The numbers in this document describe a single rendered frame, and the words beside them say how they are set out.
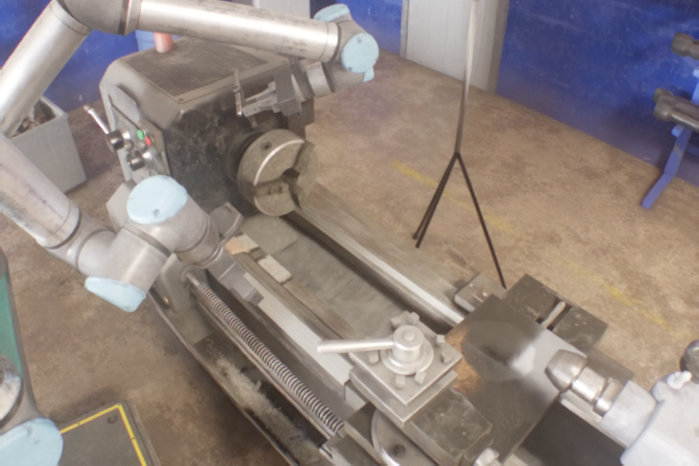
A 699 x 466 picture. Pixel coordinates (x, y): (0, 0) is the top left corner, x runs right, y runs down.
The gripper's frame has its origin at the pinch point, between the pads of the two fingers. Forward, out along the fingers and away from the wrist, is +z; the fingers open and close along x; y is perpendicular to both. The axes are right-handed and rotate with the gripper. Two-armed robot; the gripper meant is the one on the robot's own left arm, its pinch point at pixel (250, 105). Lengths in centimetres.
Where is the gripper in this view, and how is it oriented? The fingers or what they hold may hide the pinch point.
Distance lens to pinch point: 140.8
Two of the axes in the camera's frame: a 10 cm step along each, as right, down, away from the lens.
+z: -9.4, 3.2, 1.1
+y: 2.9, 5.8, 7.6
